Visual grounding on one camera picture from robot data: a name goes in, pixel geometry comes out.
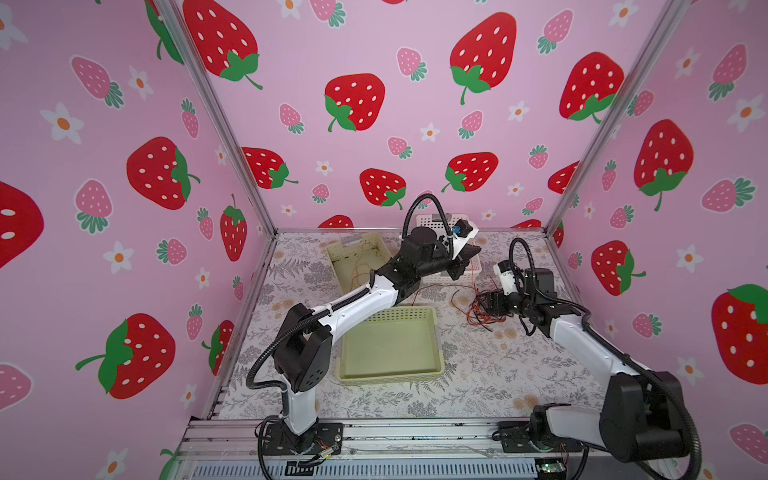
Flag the red black cable bundle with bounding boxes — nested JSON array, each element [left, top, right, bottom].
[[419, 281, 523, 332]]

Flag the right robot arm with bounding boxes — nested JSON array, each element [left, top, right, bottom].
[[478, 237, 703, 479]]

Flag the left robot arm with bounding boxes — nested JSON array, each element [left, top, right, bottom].
[[245, 193, 481, 438]]

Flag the white plastic basket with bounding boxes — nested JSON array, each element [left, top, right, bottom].
[[416, 213, 482, 284]]

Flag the large green basket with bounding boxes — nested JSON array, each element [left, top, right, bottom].
[[337, 306, 445, 386]]

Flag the small green basket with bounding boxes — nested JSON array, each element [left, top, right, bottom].
[[326, 233, 392, 294]]

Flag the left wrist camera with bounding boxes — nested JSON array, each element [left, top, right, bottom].
[[451, 218, 479, 250]]

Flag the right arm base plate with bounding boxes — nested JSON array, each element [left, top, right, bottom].
[[491, 420, 583, 454]]

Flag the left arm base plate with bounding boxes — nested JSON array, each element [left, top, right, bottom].
[[259, 422, 344, 456]]

